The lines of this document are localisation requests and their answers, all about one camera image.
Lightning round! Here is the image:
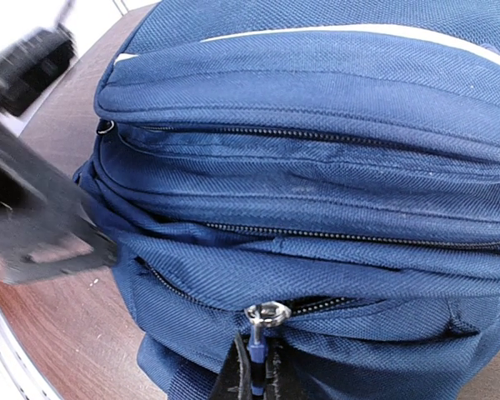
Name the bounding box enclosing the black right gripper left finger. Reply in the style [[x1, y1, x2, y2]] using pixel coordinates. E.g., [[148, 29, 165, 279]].
[[208, 333, 253, 400]]

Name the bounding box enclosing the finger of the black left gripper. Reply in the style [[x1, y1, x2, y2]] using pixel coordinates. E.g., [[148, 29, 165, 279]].
[[0, 123, 118, 285]]

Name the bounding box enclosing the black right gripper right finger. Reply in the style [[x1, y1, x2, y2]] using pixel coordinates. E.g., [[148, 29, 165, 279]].
[[263, 349, 308, 400]]

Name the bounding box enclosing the navy blue student backpack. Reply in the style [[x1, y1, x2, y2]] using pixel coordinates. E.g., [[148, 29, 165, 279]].
[[75, 1, 500, 399]]

